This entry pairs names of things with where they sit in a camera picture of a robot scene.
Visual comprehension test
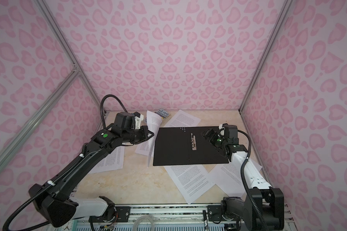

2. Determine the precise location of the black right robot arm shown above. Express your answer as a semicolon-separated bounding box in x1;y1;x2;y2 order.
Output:
202;123;285;231

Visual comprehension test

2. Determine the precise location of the clear plastic tube loop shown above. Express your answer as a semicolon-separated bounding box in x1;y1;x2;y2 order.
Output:
132;215;156;231

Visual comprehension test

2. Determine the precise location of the colourful paperback book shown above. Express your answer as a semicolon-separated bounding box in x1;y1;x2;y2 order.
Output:
155;108;170;119

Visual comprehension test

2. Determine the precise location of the black marker pen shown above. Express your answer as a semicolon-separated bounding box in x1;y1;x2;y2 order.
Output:
202;210;209;231

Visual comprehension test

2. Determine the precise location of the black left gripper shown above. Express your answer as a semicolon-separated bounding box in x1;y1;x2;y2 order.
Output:
123;125;156;144

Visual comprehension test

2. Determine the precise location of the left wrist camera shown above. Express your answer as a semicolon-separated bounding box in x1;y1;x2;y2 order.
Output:
134;112;144;130

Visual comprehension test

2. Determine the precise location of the printed paper sheet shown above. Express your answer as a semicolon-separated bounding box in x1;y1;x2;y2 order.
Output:
209;162;245;197
135;138;154;156
89;146;125;174
164;165;215;204
147;111;163;167
164;110;201;128

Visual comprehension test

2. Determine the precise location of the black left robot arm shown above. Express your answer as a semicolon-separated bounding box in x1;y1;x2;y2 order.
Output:
3;94;154;231

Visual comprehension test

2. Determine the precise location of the white and black folder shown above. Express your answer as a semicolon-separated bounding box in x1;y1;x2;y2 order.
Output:
153;127;229;166

